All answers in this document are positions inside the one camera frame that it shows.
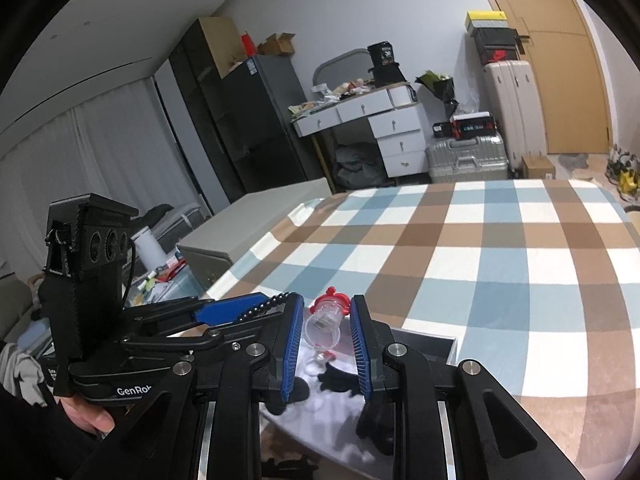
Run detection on white storage box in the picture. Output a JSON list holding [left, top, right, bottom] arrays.
[[389, 84, 417, 109]]

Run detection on dark wrapped flower bouquet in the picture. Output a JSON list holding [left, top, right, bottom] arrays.
[[416, 70, 458, 118]]

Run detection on black refrigerator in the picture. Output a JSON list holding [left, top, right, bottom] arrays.
[[220, 55, 326, 196]]

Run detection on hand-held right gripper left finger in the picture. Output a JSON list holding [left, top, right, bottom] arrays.
[[67, 294, 306, 480]]

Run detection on person's left forearm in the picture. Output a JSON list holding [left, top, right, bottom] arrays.
[[0, 385, 101, 480]]

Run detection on wooden door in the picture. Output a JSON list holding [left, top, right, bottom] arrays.
[[465, 0, 613, 156]]

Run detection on person's left hand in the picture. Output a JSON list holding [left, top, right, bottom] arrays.
[[55, 395, 117, 434]]

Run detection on pile of loose sneakers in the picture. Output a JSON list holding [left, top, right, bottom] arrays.
[[605, 144, 640, 201]]

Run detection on small black hair claw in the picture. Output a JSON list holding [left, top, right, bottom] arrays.
[[320, 360, 358, 391]]

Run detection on arched grey mirror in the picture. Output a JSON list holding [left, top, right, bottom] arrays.
[[312, 48, 373, 88]]

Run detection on long black hair claw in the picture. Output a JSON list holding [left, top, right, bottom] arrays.
[[262, 455, 318, 480]]

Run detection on pile of desk clutter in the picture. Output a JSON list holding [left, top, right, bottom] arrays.
[[290, 77, 381, 116]]

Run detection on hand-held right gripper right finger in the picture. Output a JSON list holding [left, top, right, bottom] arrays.
[[349, 294, 587, 480]]

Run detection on black box with red trim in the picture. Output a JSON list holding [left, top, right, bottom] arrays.
[[452, 112, 496, 140]]

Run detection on black bead bracelet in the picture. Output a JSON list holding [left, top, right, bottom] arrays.
[[234, 291, 301, 322]]

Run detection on brown cardboard box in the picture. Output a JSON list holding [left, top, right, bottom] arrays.
[[521, 155, 556, 180]]

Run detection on dark wardrobe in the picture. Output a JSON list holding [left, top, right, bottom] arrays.
[[169, 16, 251, 206]]

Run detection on red and black shoe box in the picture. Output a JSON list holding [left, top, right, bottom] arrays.
[[479, 46, 523, 65]]

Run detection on silver cardboard box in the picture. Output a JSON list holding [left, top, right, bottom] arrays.
[[257, 305, 459, 480]]

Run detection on open cardboard boxes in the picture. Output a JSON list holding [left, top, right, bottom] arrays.
[[257, 32, 296, 57]]

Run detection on grey fabric bundle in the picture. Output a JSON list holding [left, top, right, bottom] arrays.
[[334, 144, 387, 190]]

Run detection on white curtain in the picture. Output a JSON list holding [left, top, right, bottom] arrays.
[[0, 72, 216, 281]]

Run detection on beige suitcase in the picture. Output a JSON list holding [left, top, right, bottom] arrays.
[[482, 60, 548, 158]]

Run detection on white bottle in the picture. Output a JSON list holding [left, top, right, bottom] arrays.
[[132, 226, 167, 270]]

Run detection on pile of colourful packets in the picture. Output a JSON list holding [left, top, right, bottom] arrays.
[[142, 255, 186, 286]]

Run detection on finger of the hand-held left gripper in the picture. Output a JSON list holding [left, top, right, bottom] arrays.
[[120, 310, 288, 362], [120, 291, 286, 336]]

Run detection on white desk with drawers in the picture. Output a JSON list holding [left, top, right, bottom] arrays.
[[292, 84, 433, 178]]

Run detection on red and clear plastic charm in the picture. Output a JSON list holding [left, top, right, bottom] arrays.
[[302, 286, 349, 353]]

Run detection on grey cabinet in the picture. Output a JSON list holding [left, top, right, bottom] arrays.
[[177, 177, 333, 296]]

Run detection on checkered tablecloth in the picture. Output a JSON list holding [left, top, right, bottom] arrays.
[[205, 180, 640, 480]]

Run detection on silver suitcase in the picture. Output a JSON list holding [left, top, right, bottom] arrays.
[[426, 132, 508, 184]]

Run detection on black paper bag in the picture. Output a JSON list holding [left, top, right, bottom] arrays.
[[367, 41, 407, 85]]

